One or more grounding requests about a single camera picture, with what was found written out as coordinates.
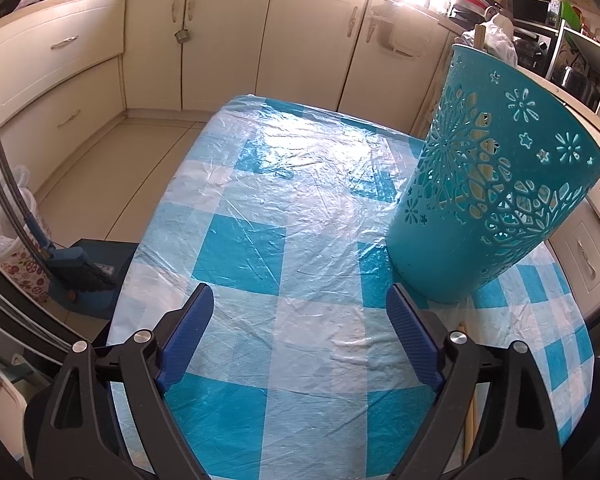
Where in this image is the blue checked plastic tablecloth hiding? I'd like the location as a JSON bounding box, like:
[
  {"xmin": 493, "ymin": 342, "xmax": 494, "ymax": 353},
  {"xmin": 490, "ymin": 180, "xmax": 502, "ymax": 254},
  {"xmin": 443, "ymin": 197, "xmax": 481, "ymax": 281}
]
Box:
[{"xmin": 107, "ymin": 92, "xmax": 595, "ymax": 480}]

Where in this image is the teal perforated utensil holder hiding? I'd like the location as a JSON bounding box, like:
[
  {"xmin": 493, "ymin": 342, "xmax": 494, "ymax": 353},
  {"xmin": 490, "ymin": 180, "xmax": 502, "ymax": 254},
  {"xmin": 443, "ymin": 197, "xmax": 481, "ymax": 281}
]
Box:
[{"xmin": 385, "ymin": 42, "xmax": 600, "ymax": 305}]

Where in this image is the green cutting board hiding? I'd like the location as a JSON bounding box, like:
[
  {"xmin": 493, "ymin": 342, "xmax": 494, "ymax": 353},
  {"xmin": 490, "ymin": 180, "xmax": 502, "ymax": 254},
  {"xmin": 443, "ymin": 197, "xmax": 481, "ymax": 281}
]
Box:
[{"xmin": 559, "ymin": 0, "xmax": 584, "ymax": 31}]

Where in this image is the blue dustpan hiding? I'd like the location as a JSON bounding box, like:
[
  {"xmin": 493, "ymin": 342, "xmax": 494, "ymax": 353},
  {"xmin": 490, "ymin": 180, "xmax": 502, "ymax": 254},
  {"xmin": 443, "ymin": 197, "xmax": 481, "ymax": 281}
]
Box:
[{"xmin": 49, "ymin": 238, "xmax": 139, "ymax": 319}]

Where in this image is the black microwave oven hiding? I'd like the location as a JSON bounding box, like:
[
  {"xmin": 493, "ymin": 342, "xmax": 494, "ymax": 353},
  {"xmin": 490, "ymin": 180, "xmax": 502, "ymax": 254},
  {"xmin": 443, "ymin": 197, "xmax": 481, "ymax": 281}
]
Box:
[{"xmin": 512, "ymin": 0, "xmax": 562, "ymax": 27}]

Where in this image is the cream drawer cabinet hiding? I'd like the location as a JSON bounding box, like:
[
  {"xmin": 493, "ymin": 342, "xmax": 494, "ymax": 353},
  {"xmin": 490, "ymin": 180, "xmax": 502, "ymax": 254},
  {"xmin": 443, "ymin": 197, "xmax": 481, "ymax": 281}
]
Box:
[{"xmin": 0, "ymin": 0, "xmax": 129, "ymax": 187}]

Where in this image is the cream base cabinet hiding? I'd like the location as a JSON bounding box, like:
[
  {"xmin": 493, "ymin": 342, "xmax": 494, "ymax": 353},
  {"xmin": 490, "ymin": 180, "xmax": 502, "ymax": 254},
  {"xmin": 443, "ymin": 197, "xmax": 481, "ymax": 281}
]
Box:
[{"xmin": 122, "ymin": 0, "xmax": 462, "ymax": 134}]

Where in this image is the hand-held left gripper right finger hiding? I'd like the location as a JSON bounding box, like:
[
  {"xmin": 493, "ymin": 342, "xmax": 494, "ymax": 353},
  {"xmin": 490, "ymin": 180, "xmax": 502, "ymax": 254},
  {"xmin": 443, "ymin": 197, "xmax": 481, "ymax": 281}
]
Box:
[{"xmin": 386, "ymin": 283, "xmax": 582, "ymax": 480}]

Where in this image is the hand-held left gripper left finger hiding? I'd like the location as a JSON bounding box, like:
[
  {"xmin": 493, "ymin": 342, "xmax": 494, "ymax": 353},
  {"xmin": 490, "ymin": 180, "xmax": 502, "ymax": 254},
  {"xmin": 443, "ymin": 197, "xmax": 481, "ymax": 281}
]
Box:
[{"xmin": 22, "ymin": 282, "xmax": 215, "ymax": 480}]

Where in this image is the cream cabinet with drawers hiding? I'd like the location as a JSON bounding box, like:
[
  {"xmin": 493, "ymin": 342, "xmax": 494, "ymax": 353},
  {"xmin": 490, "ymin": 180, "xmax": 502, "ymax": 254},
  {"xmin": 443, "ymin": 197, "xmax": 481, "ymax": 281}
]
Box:
[{"xmin": 546, "ymin": 144, "xmax": 600, "ymax": 322}]

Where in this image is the steel cooking pot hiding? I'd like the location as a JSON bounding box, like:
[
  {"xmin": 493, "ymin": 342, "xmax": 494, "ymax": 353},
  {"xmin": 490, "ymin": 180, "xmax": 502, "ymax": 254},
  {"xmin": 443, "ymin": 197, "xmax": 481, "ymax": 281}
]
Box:
[{"xmin": 554, "ymin": 62, "xmax": 600, "ymax": 109}]

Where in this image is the black toaster oven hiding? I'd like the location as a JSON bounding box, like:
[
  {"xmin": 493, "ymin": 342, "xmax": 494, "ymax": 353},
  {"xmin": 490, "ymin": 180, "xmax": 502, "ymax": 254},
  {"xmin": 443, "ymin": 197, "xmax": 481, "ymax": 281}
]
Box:
[{"xmin": 512, "ymin": 27, "xmax": 557, "ymax": 79}]

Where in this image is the plastic bag of vegetables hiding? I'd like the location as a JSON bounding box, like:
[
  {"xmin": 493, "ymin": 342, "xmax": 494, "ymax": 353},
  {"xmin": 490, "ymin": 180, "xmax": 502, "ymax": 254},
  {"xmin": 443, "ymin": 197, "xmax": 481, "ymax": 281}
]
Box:
[{"xmin": 482, "ymin": 12, "xmax": 519, "ymax": 69}]

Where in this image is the clear hanging plastic bin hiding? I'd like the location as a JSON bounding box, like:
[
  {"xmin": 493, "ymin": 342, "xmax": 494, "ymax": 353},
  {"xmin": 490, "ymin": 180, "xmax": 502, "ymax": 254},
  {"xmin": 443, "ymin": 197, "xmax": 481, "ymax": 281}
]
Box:
[{"xmin": 369, "ymin": 0, "xmax": 452, "ymax": 59}]

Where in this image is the white countertop shelf rack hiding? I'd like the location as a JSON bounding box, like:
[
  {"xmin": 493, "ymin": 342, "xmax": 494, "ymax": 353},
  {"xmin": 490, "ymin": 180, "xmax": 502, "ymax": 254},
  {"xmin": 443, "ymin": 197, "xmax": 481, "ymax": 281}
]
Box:
[{"xmin": 545, "ymin": 25, "xmax": 600, "ymax": 136}]

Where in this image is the blue broom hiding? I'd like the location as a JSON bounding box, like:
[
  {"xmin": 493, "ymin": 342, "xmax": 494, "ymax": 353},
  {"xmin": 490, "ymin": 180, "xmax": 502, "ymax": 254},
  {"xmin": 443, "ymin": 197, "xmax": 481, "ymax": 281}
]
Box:
[{"xmin": 17, "ymin": 209, "xmax": 119, "ymax": 294}]

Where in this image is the floral plastic bag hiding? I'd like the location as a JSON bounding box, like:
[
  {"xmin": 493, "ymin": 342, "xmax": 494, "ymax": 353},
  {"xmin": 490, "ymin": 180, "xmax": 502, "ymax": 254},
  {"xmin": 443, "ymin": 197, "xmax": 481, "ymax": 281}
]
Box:
[{"xmin": 0, "ymin": 164, "xmax": 52, "ymax": 304}]

